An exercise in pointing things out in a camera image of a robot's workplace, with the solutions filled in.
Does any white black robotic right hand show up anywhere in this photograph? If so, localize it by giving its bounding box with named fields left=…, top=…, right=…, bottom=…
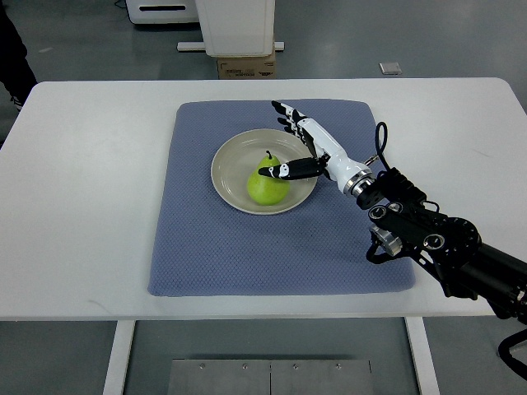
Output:
left=258, top=101, right=375, bottom=198

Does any green pear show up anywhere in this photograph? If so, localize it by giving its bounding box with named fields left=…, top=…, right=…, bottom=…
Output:
left=246, top=151, right=290, bottom=206

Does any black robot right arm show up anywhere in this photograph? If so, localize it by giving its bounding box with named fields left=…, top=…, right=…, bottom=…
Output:
left=357, top=122, right=526, bottom=323

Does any beige round plate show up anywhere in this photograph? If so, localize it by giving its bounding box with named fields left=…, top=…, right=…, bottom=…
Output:
left=211, top=129, right=317, bottom=215

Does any small grey floor plate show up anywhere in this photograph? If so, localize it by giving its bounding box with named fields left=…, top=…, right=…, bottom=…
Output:
left=379, top=62, right=403, bottom=76

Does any brown cardboard box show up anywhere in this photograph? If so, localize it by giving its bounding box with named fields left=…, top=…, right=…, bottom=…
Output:
left=217, top=52, right=276, bottom=80

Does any white right table leg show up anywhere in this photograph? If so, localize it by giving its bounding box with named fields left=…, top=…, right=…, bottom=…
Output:
left=404, top=317, right=440, bottom=395

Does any white table leg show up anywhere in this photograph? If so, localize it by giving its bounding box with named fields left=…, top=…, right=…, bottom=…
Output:
left=102, top=320, right=136, bottom=395
left=404, top=317, right=440, bottom=395

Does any white machine with dark slot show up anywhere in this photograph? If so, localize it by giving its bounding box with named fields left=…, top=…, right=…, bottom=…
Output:
left=125, top=0, right=198, bottom=25

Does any white left table leg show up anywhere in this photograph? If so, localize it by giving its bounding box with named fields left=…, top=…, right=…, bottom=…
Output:
left=102, top=320, right=136, bottom=395

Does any person in dark clothes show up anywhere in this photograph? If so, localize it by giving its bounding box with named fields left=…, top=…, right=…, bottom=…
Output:
left=1, top=3, right=37, bottom=111

